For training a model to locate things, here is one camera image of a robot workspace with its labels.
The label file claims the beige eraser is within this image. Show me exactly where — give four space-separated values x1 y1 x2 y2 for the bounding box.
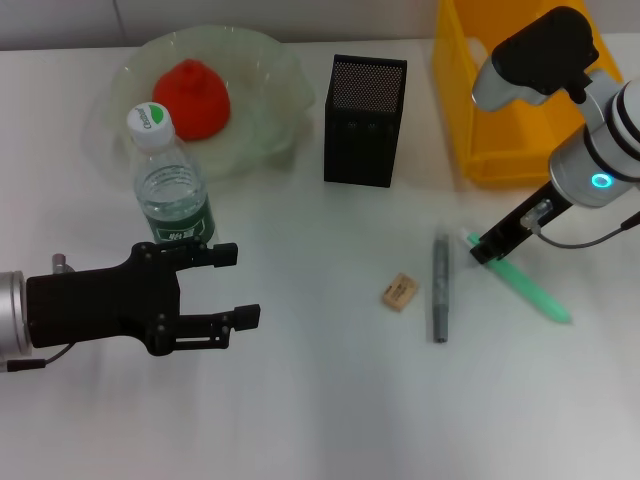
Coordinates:
382 272 420 314

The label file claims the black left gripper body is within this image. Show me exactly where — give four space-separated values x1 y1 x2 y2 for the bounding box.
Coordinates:
25 243 182 357

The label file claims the green toothbrush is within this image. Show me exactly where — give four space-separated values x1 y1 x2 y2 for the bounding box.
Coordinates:
459 227 572 324

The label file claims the clear water bottle green label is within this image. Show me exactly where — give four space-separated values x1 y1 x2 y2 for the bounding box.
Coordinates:
125 101 219 247

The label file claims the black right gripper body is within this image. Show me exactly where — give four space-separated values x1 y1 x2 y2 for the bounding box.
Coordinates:
479 182 574 256

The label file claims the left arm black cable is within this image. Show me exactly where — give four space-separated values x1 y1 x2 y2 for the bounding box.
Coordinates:
0 344 76 374

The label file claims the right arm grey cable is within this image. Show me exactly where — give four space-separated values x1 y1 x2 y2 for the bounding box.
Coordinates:
519 199 640 250

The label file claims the yellow plastic bin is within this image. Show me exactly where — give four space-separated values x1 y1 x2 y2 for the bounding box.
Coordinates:
431 0 624 189

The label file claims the orange fruit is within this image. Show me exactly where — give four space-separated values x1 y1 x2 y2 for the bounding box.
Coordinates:
151 58 232 142

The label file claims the black mesh pen holder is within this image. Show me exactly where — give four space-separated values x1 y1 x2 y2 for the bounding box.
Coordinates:
323 53 408 189

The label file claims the grey pen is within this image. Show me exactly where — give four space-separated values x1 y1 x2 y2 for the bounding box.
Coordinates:
431 232 450 345

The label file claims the pale green glass fruit bowl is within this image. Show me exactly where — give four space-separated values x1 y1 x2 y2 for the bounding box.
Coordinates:
84 24 315 186

